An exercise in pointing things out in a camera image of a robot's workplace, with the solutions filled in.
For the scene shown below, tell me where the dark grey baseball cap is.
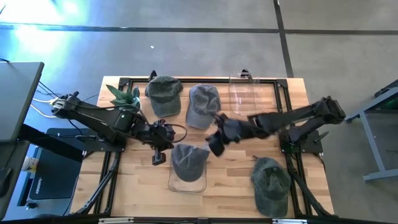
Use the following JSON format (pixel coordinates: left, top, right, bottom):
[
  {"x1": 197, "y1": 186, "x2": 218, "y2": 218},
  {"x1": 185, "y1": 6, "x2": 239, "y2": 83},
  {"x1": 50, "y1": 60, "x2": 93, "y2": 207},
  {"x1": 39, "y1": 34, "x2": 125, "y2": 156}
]
[{"x1": 170, "y1": 143, "x2": 211, "y2": 183}]

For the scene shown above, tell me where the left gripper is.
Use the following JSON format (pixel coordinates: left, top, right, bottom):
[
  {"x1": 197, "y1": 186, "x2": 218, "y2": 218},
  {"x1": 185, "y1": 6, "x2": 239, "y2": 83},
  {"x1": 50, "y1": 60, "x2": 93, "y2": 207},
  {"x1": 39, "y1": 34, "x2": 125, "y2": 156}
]
[{"x1": 146, "y1": 119, "x2": 177, "y2": 166}]

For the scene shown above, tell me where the silver metal bracket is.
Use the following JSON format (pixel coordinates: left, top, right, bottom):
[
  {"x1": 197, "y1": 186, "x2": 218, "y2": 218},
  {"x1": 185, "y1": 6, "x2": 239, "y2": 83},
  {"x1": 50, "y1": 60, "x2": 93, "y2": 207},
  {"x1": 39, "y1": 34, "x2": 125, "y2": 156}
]
[
  {"x1": 98, "y1": 217, "x2": 134, "y2": 224},
  {"x1": 272, "y1": 218, "x2": 308, "y2": 224}
]

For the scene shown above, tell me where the grey-blue baseball cap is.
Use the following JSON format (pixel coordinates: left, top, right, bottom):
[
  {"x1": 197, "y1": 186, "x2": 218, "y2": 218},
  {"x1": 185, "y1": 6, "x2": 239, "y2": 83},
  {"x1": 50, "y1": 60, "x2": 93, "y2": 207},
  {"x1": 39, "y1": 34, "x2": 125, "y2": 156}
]
[{"x1": 185, "y1": 83, "x2": 222, "y2": 131}]

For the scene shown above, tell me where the black desk support beam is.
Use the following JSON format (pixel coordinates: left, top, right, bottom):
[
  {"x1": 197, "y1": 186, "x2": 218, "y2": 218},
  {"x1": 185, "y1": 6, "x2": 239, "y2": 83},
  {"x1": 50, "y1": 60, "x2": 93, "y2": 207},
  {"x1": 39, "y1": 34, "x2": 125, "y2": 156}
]
[{"x1": 18, "y1": 123, "x2": 85, "y2": 162}]

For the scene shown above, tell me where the black computer case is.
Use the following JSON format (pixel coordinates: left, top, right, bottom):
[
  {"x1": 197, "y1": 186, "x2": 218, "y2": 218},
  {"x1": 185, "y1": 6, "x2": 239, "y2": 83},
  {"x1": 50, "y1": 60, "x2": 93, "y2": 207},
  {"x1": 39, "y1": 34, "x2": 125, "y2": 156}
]
[{"x1": 27, "y1": 147, "x2": 82, "y2": 200}]

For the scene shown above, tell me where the grey metal table frame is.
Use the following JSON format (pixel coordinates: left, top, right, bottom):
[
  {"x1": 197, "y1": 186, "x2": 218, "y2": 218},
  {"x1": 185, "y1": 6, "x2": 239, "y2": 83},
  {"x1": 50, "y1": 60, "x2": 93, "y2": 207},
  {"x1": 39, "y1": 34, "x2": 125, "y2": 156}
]
[{"x1": 345, "y1": 79, "x2": 398, "y2": 183}]

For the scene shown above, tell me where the black box with green lights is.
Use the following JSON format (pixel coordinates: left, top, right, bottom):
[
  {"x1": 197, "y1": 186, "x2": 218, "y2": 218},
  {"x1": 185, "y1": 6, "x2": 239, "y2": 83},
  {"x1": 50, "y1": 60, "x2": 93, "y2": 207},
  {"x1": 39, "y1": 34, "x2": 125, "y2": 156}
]
[{"x1": 374, "y1": 80, "x2": 398, "y2": 110}]

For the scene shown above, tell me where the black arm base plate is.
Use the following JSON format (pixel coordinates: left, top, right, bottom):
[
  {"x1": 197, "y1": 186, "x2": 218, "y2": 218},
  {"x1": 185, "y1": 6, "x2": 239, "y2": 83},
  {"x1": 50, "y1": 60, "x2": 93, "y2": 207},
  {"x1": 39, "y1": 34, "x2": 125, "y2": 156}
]
[
  {"x1": 279, "y1": 129, "x2": 324, "y2": 154},
  {"x1": 83, "y1": 127, "x2": 127, "y2": 152}
]

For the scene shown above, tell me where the faded green baseball cap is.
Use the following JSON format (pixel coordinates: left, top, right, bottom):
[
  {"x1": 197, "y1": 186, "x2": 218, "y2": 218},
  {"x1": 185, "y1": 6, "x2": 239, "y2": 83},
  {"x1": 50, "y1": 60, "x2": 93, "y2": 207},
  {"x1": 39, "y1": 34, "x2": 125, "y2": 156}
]
[{"x1": 145, "y1": 75, "x2": 184, "y2": 118}]

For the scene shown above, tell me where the clear plastic bin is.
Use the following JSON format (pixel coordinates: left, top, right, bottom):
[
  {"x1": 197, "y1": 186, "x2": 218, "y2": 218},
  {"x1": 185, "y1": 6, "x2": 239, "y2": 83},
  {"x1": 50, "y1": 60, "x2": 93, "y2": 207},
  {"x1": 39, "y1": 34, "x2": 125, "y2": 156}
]
[
  {"x1": 229, "y1": 73, "x2": 261, "y2": 116},
  {"x1": 167, "y1": 143, "x2": 208, "y2": 194}
]

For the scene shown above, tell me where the green plant in white pot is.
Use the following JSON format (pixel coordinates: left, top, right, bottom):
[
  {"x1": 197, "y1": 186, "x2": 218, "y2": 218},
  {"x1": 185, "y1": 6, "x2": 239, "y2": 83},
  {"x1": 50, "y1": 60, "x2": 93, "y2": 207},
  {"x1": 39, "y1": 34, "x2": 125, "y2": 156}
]
[{"x1": 105, "y1": 83, "x2": 142, "y2": 113}]

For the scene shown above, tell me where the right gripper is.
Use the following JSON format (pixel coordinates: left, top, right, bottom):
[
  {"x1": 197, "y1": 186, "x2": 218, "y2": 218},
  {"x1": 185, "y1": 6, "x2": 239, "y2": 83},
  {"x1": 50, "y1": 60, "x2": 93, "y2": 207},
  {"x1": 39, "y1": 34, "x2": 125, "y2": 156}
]
[{"x1": 206, "y1": 113, "x2": 268, "y2": 157}]

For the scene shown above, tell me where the dark grey desk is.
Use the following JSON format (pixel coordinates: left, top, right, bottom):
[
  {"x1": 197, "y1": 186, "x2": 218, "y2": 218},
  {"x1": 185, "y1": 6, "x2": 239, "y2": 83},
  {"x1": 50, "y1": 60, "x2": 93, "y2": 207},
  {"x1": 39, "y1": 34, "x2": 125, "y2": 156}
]
[{"x1": 0, "y1": 139, "x2": 31, "y2": 220}]

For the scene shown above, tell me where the white jar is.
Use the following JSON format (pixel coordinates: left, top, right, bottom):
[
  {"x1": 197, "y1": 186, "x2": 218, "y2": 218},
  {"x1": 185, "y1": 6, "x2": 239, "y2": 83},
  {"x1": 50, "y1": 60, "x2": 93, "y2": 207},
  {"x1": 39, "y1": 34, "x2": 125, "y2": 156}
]
[{"x1": 21, "y1": 156, "x2": 40, "y2": 174}]

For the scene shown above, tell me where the grey desk top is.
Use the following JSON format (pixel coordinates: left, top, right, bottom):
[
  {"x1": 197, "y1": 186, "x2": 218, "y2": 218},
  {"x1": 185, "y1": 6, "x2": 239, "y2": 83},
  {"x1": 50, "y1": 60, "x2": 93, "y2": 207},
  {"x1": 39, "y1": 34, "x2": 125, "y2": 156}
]
[{"x1": 0, "y1": 61, "x2": 45, "y2": 142}]

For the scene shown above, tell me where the dark green baseball cap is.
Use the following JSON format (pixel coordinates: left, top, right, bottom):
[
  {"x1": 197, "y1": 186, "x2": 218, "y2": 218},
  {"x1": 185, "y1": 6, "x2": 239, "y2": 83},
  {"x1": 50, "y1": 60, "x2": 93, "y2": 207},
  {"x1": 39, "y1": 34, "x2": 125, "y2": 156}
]
[{"x1": 250, "y1": 157, "x2": 292, "y2": 218}]

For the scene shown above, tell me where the yellow-white cable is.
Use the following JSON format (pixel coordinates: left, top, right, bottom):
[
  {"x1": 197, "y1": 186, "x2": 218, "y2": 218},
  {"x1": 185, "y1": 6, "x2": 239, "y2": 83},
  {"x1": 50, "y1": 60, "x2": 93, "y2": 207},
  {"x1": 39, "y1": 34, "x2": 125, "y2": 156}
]
[{"x1": 30, "y1": 98, "x2": 58, "y2": 119}]

